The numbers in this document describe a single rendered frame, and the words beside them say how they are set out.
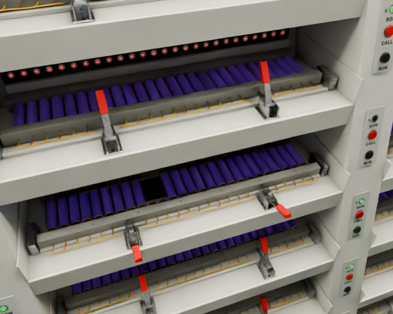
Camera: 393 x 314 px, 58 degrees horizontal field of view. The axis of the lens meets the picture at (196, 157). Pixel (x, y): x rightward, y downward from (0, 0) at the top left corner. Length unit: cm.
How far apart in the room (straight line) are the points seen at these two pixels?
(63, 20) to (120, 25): 7
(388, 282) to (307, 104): 63
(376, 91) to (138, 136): 43
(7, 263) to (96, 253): 14
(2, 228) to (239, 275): 49
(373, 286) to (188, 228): 61
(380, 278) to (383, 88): 59
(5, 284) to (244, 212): 42
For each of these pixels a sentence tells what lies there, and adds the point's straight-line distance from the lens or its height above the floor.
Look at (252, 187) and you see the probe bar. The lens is 71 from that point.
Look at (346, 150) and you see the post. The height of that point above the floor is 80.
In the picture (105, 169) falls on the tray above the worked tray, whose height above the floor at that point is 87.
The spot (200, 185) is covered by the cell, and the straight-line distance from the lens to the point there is 71.
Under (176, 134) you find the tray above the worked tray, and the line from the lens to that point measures 57.
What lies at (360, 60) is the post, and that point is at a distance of 67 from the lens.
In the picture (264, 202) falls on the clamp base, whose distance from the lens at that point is 70.
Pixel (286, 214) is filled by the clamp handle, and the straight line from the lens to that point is 65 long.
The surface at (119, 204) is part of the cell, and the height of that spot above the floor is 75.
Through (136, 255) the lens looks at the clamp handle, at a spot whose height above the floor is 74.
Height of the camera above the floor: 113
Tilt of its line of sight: 28 degrees down
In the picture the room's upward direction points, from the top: 6 degrees counter-clockwise
